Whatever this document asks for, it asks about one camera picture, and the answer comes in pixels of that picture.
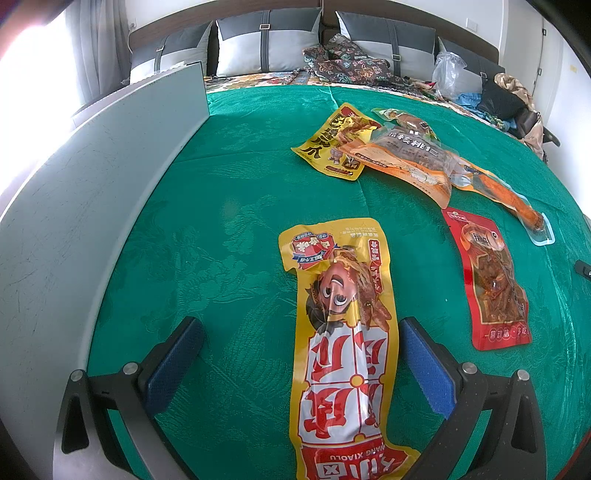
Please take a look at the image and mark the orange sausage packet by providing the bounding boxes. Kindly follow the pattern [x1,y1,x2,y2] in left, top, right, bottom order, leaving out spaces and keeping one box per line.
[450,159,556,246]

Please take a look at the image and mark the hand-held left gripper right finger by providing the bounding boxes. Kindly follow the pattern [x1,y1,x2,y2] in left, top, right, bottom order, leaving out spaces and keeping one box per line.
[398,318,548,480]

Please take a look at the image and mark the orange walnut snack packet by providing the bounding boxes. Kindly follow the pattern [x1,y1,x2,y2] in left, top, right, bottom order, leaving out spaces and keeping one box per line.
[344,127,462,208]

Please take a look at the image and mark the floral bedsheet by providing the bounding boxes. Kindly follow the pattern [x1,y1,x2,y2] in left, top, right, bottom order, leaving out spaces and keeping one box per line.
[203,69,485,121]

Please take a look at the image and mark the grey curtain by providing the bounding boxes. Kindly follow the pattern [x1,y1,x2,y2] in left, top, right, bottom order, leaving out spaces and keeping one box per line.
[65,0,127,107]

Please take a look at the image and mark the dark patterned cloth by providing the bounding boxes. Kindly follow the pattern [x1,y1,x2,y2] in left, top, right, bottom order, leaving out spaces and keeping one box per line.
[302,33,430,90]

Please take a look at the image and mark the yellow chicken feet packet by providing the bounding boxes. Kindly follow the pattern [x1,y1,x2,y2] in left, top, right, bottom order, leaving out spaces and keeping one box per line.
[291,102,384,182]

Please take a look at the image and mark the clear plastic bag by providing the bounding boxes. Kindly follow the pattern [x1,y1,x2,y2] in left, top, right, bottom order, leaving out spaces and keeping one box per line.
[433,51,472,100]

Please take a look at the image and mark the black chair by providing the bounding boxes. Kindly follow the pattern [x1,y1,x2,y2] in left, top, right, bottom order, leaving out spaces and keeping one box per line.
[519,111,561,160]

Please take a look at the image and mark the beige cloth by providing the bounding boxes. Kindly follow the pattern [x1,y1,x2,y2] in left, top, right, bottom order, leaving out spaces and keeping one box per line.
[494,73,546,158]

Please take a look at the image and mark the red fish snack packet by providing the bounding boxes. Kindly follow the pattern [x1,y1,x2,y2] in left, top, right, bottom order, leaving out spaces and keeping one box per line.
[441,207,533,352]

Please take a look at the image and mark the black bag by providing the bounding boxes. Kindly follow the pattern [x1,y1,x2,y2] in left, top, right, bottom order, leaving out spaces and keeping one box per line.
[475,82,520,118]

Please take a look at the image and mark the green blanket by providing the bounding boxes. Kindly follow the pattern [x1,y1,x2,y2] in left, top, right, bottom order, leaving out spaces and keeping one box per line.
[88,85,591,480]

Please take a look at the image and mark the white cardboard box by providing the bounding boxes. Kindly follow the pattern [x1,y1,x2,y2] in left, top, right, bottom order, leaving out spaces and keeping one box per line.
[0,61,211,444]

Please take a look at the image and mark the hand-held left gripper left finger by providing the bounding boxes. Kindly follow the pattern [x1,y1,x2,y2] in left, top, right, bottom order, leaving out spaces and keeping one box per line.
[52,316,205,480]

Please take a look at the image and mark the grey two-tone strapped pillow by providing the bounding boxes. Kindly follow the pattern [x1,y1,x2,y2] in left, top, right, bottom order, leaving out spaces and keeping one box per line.
[335,10,438,77]
[216,7,322,78]
[436,37,506,90]
[129,21,214,84]

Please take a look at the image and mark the brown headboard panel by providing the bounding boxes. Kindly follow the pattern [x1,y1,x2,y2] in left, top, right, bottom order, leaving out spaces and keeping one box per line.
[322,0,500,65]
[128,4,324,47]

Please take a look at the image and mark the window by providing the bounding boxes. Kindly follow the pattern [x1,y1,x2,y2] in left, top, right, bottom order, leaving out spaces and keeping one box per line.
[0,9,84,199]

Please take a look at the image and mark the brown drumstick packet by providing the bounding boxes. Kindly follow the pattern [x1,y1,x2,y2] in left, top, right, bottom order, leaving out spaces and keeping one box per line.
[370,107,439,141]

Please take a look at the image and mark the long yellow cartoon snack packet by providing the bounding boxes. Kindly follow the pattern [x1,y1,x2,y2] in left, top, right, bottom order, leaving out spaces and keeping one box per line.
[278,218,422,480]

